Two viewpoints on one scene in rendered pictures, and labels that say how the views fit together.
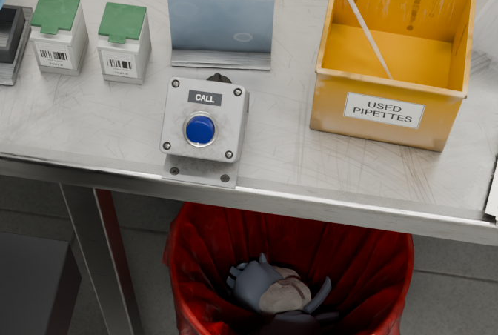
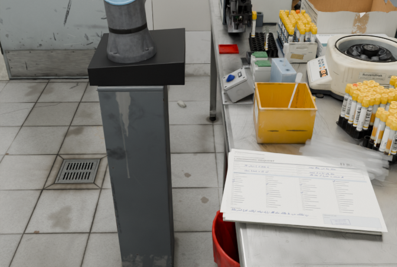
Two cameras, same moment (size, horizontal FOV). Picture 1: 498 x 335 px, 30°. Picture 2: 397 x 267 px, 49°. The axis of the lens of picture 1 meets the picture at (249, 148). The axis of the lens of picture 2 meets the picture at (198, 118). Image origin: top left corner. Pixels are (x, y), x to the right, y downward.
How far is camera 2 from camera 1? 1.05 m
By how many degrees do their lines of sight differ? 59
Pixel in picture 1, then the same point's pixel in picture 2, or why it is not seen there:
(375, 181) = (237, 130)
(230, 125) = (233, 82)
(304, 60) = not seen: hidden behind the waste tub
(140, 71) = (254, 78)
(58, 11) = (260, 54)
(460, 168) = (251, 147)
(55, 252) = (180, 61)
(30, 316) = (162, 61)
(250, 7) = (279, 76)
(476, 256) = not seen: outside the picture
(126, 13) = (266, 63)
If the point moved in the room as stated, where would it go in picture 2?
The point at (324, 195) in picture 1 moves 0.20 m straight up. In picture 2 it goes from (227, 120) to (230, 49)
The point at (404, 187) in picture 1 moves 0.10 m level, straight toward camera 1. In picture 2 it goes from (237, 136) to (198, 131)
